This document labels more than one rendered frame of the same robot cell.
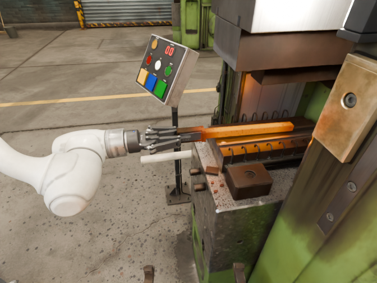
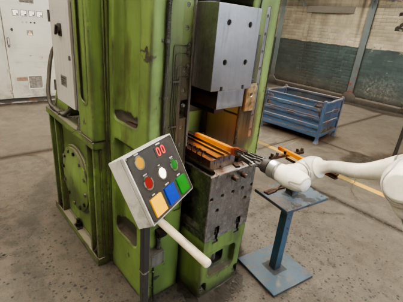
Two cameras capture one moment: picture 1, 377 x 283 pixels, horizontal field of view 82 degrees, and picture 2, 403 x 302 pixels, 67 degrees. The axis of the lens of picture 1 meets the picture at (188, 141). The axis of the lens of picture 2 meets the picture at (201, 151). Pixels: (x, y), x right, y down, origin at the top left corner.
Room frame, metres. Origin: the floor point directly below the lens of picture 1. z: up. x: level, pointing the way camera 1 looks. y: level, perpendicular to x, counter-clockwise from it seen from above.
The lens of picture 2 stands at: (1.57, 1.18, 1.67)
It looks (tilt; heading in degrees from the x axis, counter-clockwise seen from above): 23 degrees down; 238
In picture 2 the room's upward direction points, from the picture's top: 5 degrees clockwise
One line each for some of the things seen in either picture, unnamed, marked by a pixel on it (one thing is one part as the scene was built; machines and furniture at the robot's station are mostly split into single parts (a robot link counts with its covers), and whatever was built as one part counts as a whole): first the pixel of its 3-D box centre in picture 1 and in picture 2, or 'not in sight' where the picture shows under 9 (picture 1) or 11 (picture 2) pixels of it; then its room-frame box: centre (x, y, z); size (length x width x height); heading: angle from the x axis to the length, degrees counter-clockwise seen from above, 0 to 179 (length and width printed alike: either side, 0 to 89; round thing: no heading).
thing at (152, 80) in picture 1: (151, 82); (171, 193); (1.08, 0.19, 1.01); 0.07 x 0.05 x 0.07; 36
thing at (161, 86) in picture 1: (161, 89); (182, 183); (1.00, 0.13, 1.01); 0.07 x 0.05 x 0.07; 36
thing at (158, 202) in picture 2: (143, 77); (158, 205); (1.16, 0.25, 1.01); 0.07 x 0.05 x 0.07; 36
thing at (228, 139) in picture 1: (272, 135); (202, 142); (0.63, -0.31, 0.99); 0.42 x 0.05 x 0.01; 101
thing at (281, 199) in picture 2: not in sight; (291, 194); (0.07, -0.02, 0.66); 0.40 x 0.30 x 0.02; 1
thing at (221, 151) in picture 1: (267, 138); (198, 148); (0.66, -0.30, 0.96); 0.42 x 0.20 x 0.09; 101
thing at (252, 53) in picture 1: (295, 37); (204, 90); (0.66, -0.30, 1.32); 0.42 x 0.20 x 0.10; 101
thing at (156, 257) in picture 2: not in sight; (155, 256); (0.99, -0.14, 0.36); 0.09 x 0.07 x 0.12; 11
